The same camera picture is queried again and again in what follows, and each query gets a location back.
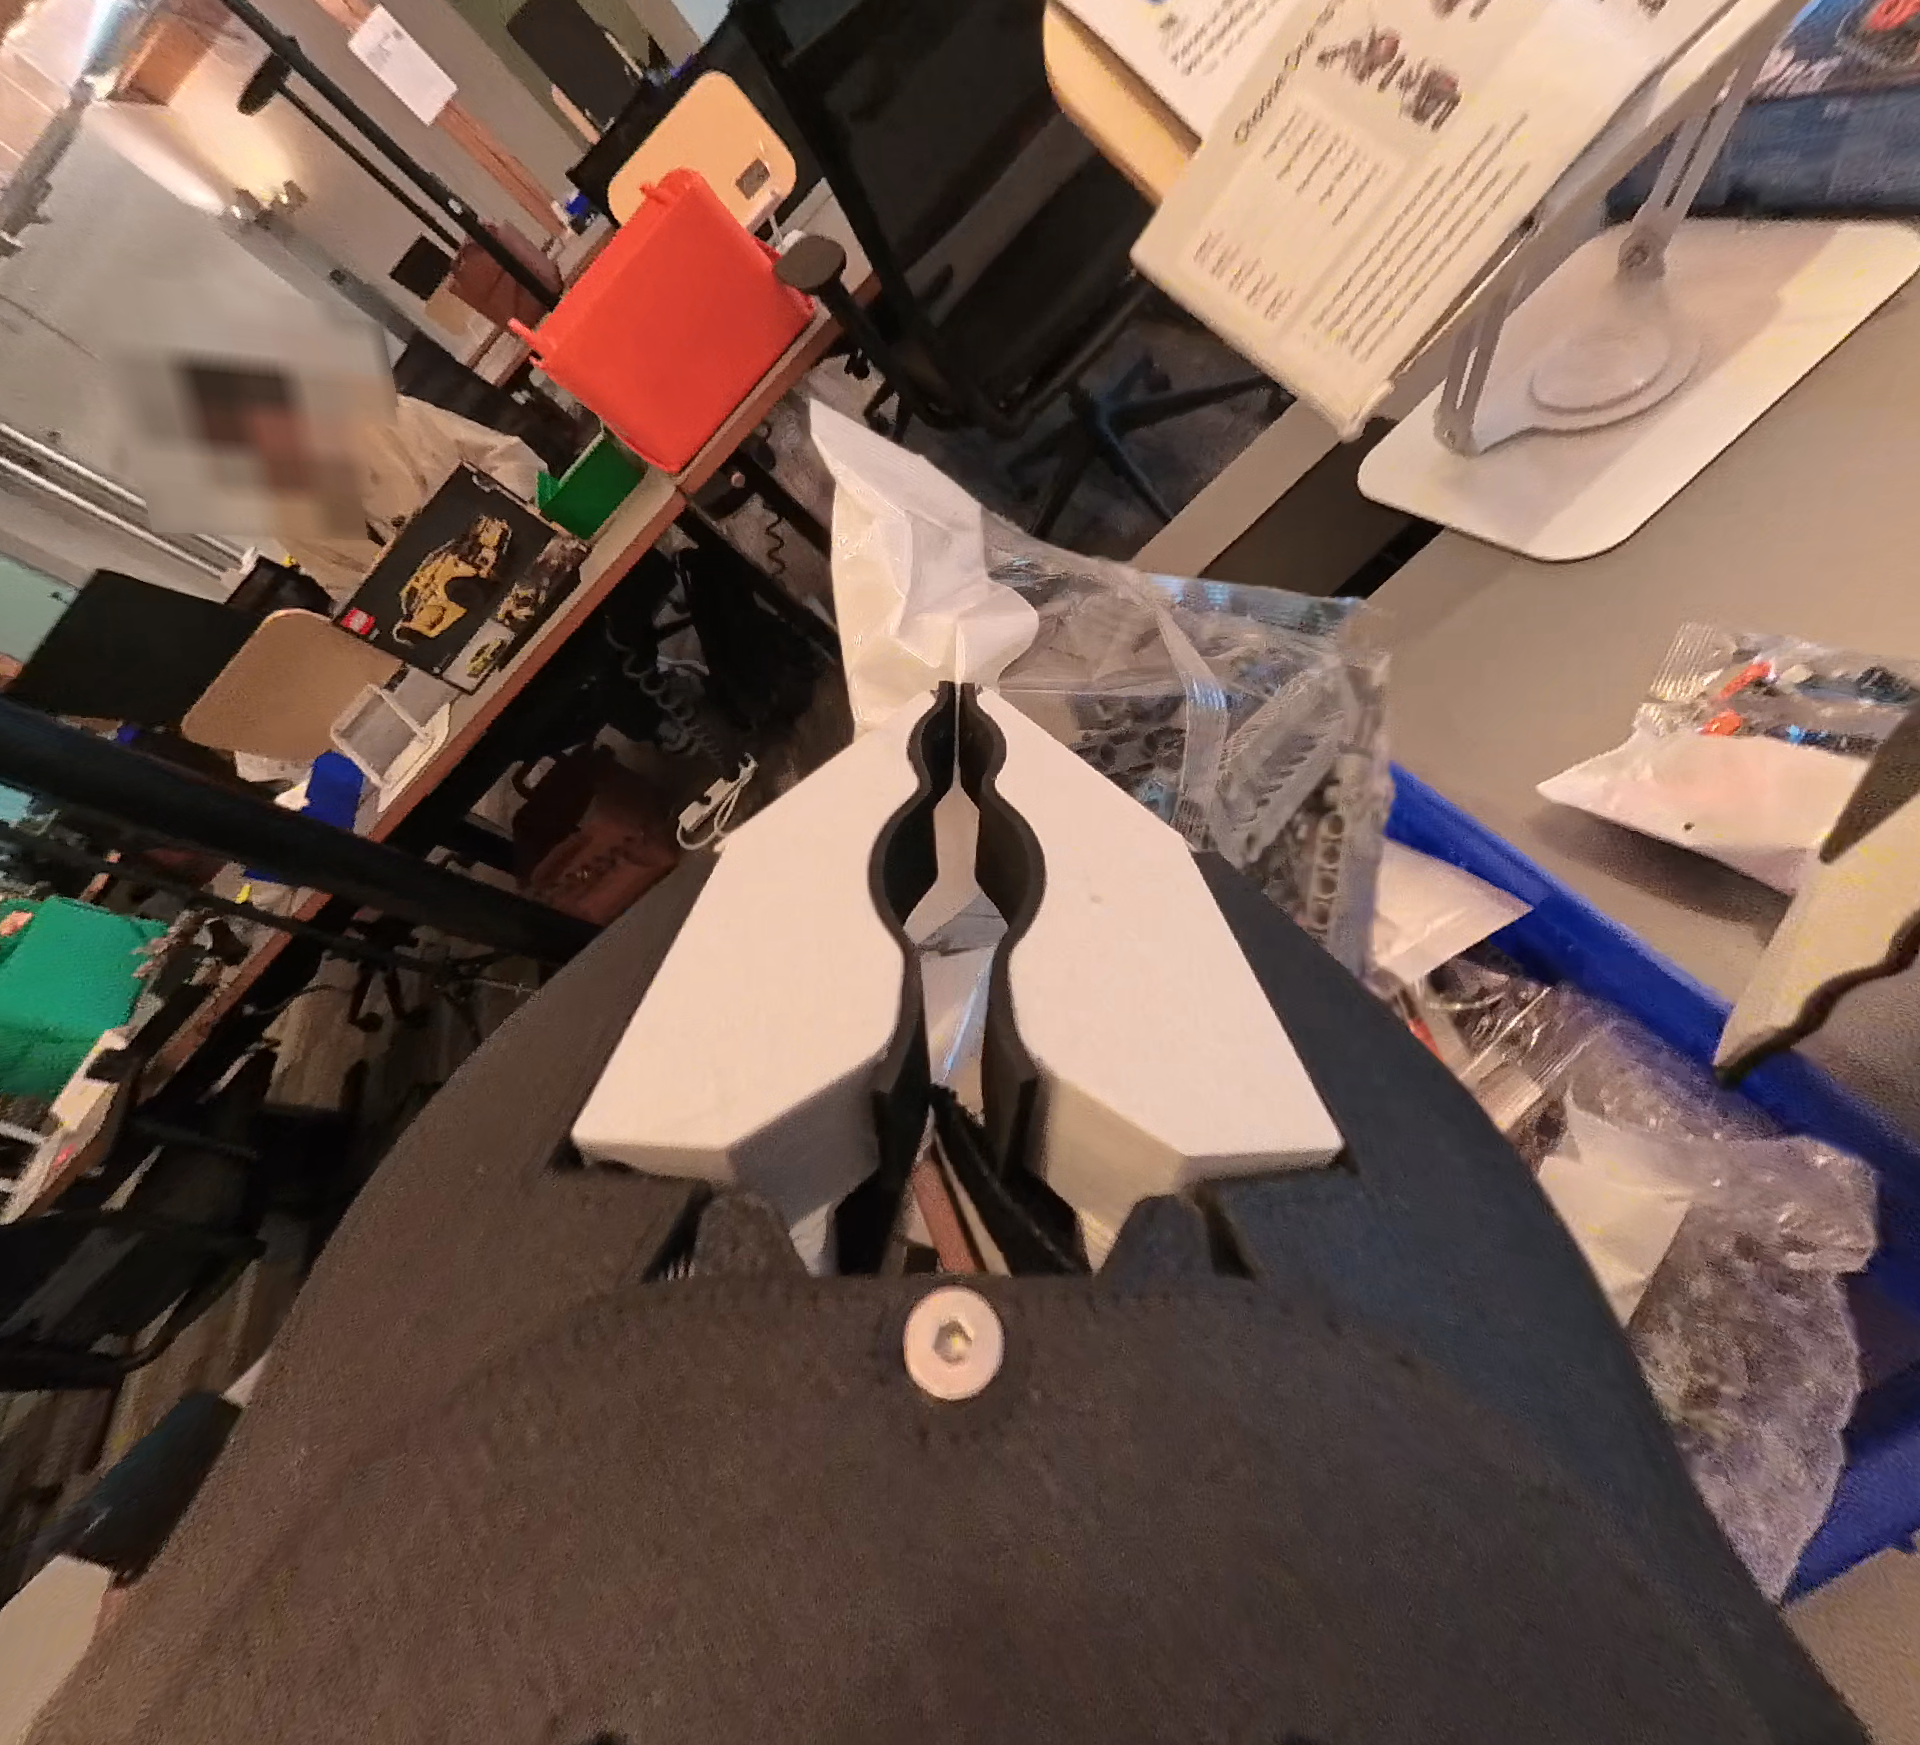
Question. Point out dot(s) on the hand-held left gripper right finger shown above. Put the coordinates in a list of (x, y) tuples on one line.
[(1157, 1011)]

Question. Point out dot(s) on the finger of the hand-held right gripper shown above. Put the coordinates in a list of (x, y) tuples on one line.
[(1844, 921)]

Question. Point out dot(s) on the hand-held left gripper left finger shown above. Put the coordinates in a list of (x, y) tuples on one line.
[(752, 996)]

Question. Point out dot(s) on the clear bag of orange parts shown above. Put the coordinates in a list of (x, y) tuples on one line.
[(1695, 786)]

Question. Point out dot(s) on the blue plastic bin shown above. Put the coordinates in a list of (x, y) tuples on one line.
[(1620, 966)]

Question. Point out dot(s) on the clear bag of grey beams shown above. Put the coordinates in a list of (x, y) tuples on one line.
[(1258, 755)]

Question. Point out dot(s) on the crinkled clear plastic bag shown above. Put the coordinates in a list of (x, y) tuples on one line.
[(1724, 1251)]

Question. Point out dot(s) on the black toy set box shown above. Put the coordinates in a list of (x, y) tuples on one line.
[(452, 575)]

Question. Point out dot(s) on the small green bin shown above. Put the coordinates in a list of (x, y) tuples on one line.
[(588, 494)]

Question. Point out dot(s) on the black metal bar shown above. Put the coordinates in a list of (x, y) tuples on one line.
[(226, 831)]

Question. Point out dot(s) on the white book stand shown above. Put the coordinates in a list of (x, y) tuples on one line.
[(1649, 393)]

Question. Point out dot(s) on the tan chair back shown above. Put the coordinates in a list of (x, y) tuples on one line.
[(284, 681), (705, 149)]

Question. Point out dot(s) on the orange plastic bin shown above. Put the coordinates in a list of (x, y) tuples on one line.
[(675, 321)]

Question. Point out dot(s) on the large green bin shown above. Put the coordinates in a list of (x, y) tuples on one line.
[(66, 996)]

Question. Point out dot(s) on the black office chair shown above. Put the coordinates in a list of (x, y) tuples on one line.
[(975, 201)]

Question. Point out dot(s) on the open instruction booklet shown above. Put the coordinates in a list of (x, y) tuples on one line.
[(1349, 170)]

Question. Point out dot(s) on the blue robot kit box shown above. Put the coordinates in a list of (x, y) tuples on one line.
[(1844, 51)]

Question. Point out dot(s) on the black light stand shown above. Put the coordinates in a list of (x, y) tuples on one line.
[(299, 66)]

